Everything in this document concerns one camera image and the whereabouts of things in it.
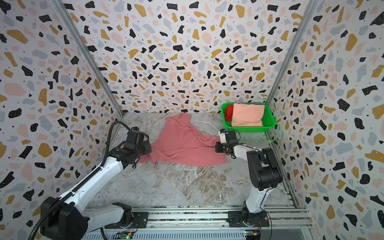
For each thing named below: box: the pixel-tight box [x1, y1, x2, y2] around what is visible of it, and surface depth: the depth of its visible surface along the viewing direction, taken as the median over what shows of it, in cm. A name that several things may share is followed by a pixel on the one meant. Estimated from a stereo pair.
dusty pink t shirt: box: [139, 112, 227, 167], surface depth 103 cm
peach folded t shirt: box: [231, 103, 265, 127], surface depth 108 cm
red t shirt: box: [224, 104, 234, 122], surface depth 112 cm
